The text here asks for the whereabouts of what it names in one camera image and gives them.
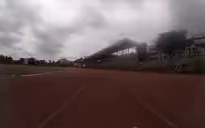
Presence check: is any dark tree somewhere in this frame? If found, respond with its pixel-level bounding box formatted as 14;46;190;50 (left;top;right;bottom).
154;29;190;57

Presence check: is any pale building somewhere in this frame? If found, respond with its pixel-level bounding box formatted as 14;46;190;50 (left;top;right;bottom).
149;34;205;73

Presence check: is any distant row of trees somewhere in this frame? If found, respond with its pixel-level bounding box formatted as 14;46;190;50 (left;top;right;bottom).
0;51;75;66

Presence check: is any grass field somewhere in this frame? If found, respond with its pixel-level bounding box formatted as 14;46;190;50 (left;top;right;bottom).
0;63;75;77

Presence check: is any red running track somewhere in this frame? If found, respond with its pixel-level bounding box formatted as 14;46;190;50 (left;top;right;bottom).
0;68;205;128

